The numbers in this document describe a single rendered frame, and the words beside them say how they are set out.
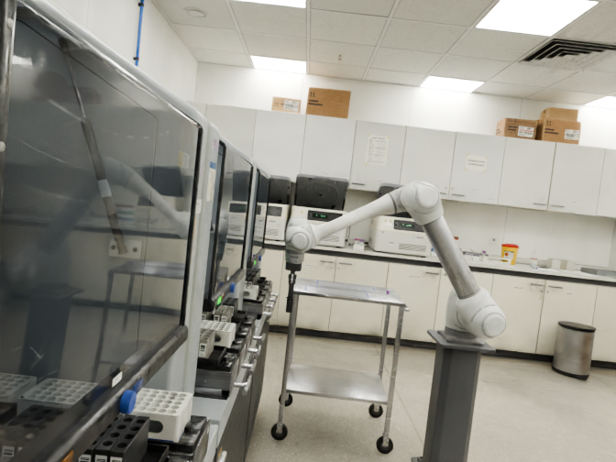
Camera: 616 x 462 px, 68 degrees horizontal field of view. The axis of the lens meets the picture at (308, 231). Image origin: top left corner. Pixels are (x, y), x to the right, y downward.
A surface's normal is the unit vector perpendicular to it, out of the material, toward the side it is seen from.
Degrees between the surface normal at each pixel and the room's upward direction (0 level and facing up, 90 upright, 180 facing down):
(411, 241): 90
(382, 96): 90
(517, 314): 90
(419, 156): 90
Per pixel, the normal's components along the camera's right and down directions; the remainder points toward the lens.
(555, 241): 0.00, 0.05
